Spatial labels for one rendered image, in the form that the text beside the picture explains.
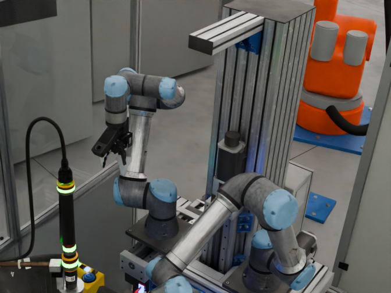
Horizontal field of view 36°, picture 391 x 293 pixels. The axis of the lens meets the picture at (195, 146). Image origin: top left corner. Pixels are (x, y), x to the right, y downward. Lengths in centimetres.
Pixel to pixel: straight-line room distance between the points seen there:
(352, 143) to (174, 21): 210
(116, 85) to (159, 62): 410
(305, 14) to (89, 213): 149
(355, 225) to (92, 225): 141
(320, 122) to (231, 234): 316
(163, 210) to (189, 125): 306
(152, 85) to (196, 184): 270
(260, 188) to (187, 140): 341
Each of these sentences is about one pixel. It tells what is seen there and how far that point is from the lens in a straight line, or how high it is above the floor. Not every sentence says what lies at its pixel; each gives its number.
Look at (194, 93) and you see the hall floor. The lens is 607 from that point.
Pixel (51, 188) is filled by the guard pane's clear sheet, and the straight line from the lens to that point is 273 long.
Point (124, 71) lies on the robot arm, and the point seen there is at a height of 181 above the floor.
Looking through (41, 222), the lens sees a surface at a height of 99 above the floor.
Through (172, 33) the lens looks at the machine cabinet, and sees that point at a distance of 606.
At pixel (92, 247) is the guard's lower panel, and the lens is 319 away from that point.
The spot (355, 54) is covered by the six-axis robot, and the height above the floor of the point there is 83.
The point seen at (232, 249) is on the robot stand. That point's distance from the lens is 251.
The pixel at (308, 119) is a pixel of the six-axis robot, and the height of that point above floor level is 15.
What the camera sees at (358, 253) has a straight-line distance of 348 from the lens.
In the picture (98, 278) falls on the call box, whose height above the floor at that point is 107.
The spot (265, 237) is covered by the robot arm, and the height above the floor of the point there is 127.
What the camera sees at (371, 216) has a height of 79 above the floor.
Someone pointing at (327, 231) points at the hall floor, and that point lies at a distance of 444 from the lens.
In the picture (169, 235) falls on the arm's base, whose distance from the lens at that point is 253.
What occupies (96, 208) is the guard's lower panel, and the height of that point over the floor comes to 83.
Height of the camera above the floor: 269
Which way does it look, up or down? 31 degrees down
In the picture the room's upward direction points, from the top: 5 degrees clockwise
